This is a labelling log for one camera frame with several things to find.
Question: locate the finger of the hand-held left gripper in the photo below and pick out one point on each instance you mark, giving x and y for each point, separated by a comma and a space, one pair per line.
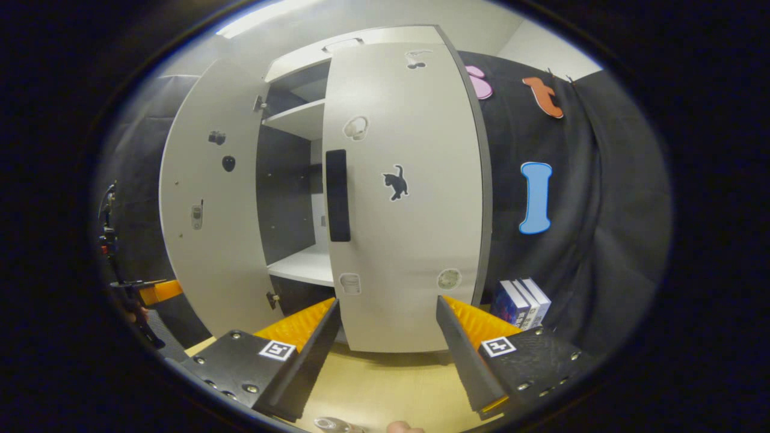
159, 293

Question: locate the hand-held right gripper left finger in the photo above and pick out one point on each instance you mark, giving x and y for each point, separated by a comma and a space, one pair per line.
316, 355

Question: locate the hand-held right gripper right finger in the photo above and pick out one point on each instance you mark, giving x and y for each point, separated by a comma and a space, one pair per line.
460, 361

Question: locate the clear plastic bottle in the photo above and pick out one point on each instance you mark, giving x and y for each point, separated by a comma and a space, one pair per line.
337, 425

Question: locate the white cabinet door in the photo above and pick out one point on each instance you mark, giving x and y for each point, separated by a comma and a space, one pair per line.
228, 252
421, 240

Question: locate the white and grey cabinet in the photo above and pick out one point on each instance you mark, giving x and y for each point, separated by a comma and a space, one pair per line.
286, 198

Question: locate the metal door hinge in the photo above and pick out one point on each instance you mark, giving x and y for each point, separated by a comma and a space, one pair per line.
260, 103
273, 300

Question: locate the white cabinet shelf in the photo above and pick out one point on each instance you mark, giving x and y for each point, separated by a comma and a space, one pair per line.
298, 120

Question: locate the white cabinet drawer front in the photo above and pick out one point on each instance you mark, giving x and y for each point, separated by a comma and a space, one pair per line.
295, 65

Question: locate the grey book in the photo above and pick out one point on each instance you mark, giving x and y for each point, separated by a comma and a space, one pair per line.
529, 304

